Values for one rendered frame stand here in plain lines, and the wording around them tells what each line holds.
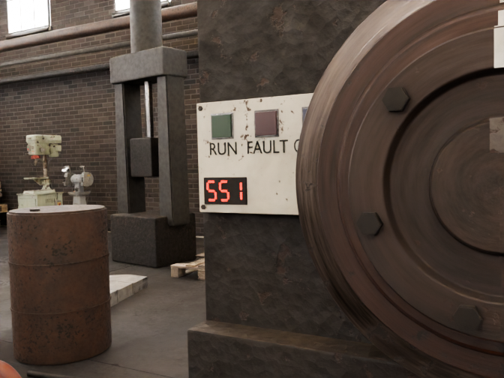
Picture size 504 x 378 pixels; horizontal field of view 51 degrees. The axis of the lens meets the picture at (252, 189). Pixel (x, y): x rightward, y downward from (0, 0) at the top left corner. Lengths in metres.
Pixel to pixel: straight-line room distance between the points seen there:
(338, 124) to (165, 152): 5.37
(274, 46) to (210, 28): 0.12
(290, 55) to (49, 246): 2.57
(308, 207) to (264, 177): 0.19
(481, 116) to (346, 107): 0.16
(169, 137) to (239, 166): 5.08
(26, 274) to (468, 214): 2.99
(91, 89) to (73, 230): 6.50
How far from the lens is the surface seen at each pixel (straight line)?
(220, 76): 0.90
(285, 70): 0.84
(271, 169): 0.82
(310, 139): 0.65
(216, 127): 0.86
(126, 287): 4.76
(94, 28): 8.63
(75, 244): 3.25
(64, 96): 10.04
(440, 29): 0.58
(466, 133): 0.51
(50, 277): 3.27
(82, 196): 9.25
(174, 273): 5.44
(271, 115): 0.82
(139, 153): 6.26
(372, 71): 0.61
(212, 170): 0.87
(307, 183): 0.65
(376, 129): 0.54
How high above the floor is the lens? 1.14
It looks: 3 degrees down
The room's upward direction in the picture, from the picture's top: 1 degrees counter-clockwise
